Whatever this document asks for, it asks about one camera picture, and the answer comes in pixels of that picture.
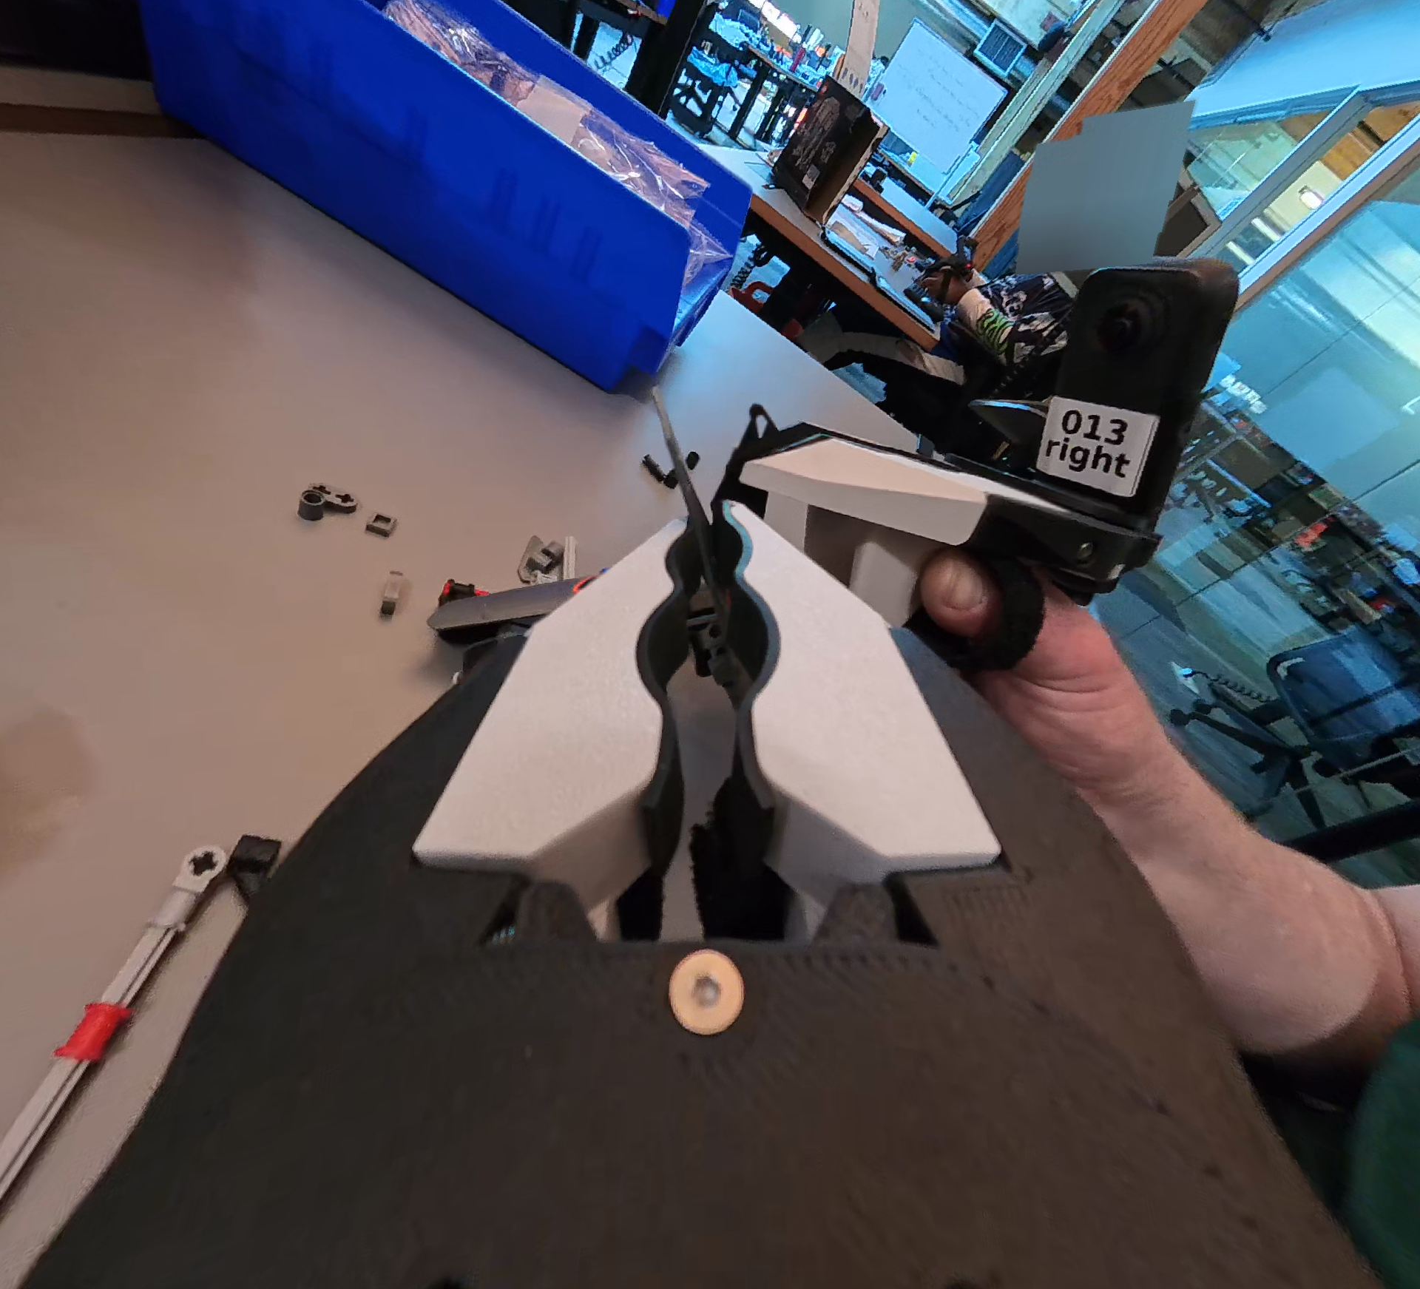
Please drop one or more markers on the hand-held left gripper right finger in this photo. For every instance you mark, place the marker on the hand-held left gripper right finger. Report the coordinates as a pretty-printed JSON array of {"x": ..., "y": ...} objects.
[{"x": 876, "y": 756}]

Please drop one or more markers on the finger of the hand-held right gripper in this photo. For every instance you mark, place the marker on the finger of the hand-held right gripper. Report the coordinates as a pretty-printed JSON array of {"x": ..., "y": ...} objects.
[{"x": 864, "y": 490}]

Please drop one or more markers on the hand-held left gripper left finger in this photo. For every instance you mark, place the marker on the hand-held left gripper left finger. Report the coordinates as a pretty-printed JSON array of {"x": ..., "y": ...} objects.
[{"x": 532, "y": 756}]

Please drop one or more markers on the grey black lego subassembly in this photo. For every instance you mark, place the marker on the grey black lego subassembly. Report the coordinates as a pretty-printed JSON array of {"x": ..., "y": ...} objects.
[{"x": 499, "y": 608}]

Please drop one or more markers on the long black lego panel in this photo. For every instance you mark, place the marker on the long black lego panel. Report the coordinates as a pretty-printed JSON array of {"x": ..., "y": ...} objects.
[{"x": 682, "y": 468}]

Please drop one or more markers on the person's right forearm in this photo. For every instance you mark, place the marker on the person's right forearm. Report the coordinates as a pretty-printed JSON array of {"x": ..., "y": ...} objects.
[{"x": 1242, "y": 900}]

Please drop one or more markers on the scattered loose lego pieces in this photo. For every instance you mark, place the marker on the scattered loose lego pieces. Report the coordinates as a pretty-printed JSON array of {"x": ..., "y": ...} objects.
[{"x": 327, "y": 504}]

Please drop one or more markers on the dark lego set box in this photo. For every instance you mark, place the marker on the dark lego set box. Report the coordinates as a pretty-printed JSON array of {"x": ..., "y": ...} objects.
[{"x": 826, "y": 146}]

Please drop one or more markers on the grey lego axle red bush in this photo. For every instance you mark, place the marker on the grey lego axle red bush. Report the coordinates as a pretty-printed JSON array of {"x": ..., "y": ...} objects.
[{"x": 111, "y": 989}]

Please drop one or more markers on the person's right hand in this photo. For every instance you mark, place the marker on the person's right hand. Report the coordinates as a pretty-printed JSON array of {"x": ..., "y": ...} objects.
[{"x": 1065, "y": 701}]

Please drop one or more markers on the wooden edged desk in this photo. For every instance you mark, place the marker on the wooden edged desk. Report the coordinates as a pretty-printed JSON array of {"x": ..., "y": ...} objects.
[{"x": 842, "y": 247}]

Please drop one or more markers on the whiteboard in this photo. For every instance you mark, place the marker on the whiteboard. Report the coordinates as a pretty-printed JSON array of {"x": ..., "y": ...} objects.
[{"x": 943, "y": 97}]

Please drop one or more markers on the clear plastic bags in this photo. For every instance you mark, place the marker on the clear plastic bags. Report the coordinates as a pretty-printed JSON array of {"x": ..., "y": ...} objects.
[{"x": 554, "y": 113}]

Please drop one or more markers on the blue plastic bin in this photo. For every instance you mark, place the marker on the blue plastic bin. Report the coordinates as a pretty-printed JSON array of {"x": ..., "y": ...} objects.
[{"x": 333, "y": 91}]

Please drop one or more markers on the wooden post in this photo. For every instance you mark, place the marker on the wooden post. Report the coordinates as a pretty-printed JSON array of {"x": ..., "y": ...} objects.
[{"x": 1154, "y": 36}]

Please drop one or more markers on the white wall air conditioner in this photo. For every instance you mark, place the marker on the white wall air conditioner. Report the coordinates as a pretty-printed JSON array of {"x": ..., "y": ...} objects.
[{"x": 1004, "y": 46}]

